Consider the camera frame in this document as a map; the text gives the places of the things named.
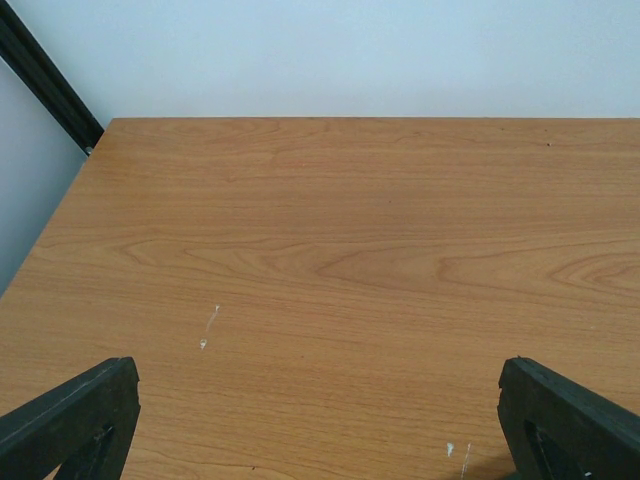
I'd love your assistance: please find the black left frame post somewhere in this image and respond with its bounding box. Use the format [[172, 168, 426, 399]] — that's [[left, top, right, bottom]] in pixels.
[[1, 0, 104, 156]]

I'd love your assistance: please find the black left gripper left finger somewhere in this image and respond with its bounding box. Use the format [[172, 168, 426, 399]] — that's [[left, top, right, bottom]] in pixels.
[[1, 357, 141, 479]]

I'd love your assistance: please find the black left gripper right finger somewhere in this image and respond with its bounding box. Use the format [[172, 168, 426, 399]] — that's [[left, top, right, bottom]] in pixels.
[[497, 357, 639, 479]]

